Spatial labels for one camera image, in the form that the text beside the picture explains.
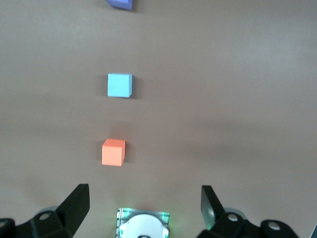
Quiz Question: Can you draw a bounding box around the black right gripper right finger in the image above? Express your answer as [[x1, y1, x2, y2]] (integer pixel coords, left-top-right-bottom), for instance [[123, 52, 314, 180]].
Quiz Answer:
[[198, 185, 298, 238]]

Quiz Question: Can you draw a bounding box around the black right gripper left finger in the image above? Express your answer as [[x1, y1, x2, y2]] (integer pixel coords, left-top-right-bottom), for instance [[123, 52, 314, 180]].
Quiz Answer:
[[0, 183, 91, 238]]

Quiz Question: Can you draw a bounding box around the blue foam block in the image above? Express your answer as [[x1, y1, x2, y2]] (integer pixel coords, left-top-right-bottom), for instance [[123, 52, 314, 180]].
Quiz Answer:
[[107, 72, 133, 99]]

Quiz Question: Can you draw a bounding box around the orange foam block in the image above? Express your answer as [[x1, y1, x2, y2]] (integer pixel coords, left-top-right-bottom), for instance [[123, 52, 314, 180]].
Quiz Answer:
[[101, 138, 126, 167]]

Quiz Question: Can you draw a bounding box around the purple foam block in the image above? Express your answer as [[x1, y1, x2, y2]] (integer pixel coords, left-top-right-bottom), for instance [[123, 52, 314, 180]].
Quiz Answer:
[[105, 0, 135, 11]]

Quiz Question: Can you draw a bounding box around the brown table cover sheet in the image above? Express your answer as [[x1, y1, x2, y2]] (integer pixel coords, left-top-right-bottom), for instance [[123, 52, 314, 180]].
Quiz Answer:
[[0, 0, 317, 238]]

